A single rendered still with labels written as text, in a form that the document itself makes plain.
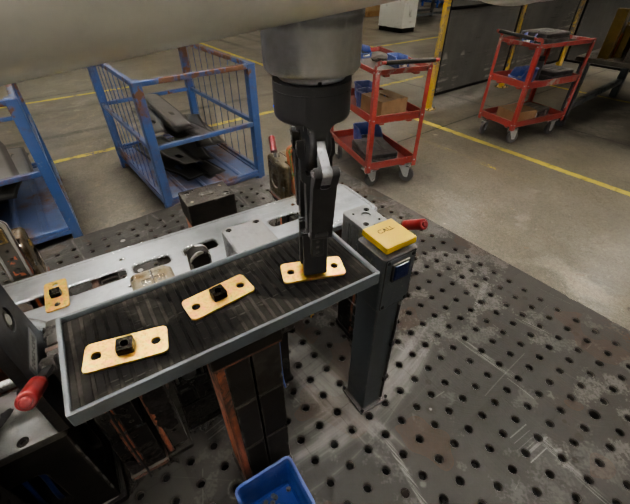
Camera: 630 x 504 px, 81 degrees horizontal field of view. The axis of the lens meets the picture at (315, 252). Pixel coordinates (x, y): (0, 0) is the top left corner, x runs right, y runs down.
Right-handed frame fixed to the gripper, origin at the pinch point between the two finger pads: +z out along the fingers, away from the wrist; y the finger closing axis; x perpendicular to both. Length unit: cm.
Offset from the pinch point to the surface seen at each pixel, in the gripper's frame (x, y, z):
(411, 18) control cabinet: -469, 953, 93
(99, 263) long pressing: 38, 30, 20
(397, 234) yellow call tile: -14.4, 5.1, 4.2
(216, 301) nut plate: 12.8, -3.3, 3.8
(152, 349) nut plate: 19.6, -8.8, 3.9
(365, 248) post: -9.7, 5.8, 6.6
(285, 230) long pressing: -0.9, 32.4, 20.2
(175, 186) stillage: 53, 224, 104
